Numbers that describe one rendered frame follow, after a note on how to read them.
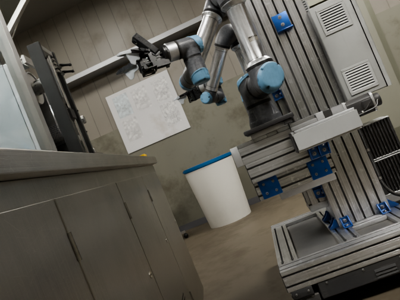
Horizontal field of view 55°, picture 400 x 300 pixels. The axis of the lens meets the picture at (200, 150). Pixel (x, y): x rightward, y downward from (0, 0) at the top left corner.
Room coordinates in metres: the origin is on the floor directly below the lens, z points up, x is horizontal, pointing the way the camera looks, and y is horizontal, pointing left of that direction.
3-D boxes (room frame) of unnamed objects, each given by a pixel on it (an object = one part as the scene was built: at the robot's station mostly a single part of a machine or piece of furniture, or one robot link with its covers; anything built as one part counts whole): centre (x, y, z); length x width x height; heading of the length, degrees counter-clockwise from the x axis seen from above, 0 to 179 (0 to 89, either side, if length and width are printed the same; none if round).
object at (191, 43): (1.53, -0.12, 1.21); 0.11 x 0.08 x 0.09; 108
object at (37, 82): (1.64, 0.52, 1.33); 0.06 x 0.06 x 0.06; 0
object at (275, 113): (1.73, -0.33, 0.87); 0.15 x 0.15 x 0.10
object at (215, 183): (4.56, -0.02, 0.37); 0.63 x 0.61 x 0.74; 82
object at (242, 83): (1.73, -0.33, 0.98); 0.13 x 0.12 x 0.14; 18
